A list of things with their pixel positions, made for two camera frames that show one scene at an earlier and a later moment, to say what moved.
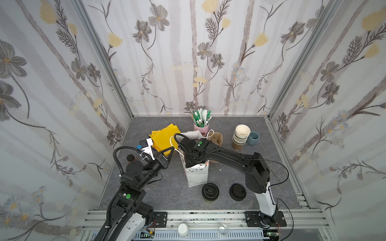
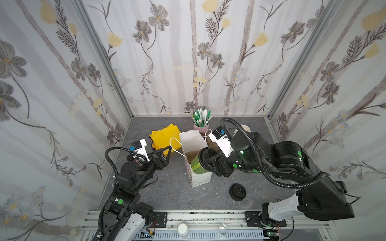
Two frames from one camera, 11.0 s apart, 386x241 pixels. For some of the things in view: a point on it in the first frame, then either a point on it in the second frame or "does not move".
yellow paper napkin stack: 164,139 does not move
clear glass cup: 223,229 does not move
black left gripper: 163,160 does not move
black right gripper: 187,148 -> 219,162
